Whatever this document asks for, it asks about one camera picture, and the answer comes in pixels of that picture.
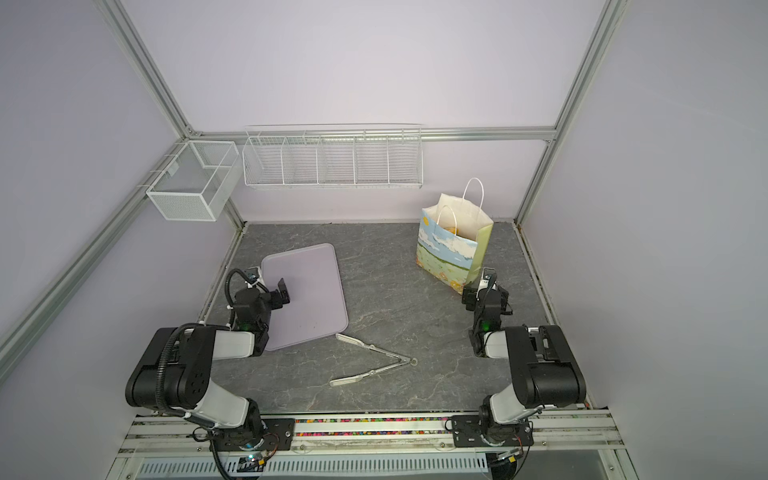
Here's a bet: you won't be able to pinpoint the lavender plastic tray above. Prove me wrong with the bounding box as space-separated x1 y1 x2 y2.
261 243 349 352

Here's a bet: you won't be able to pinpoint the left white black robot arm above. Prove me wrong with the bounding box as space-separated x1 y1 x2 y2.
125 269 290 438

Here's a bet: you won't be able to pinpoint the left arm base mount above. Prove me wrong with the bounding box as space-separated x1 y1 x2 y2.
213 417 296 452

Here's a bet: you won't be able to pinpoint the long white wire basket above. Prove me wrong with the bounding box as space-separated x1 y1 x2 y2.
241 124 424 188

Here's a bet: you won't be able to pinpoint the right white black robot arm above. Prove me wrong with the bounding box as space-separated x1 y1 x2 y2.
462 267 587 431

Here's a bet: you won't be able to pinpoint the printed paper gift bag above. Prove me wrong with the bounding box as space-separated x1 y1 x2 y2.
416 177 494 293

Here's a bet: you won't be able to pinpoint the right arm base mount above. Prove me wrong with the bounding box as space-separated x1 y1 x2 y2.
445 414 534 448

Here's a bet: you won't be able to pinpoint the small white mesh basket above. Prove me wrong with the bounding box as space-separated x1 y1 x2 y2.
147 140 243 222

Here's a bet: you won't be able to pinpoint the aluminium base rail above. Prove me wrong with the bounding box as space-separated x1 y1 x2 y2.
117 409 626 458

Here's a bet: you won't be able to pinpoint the cream and steel tongs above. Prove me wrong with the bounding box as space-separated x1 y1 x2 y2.
329 333 418 387

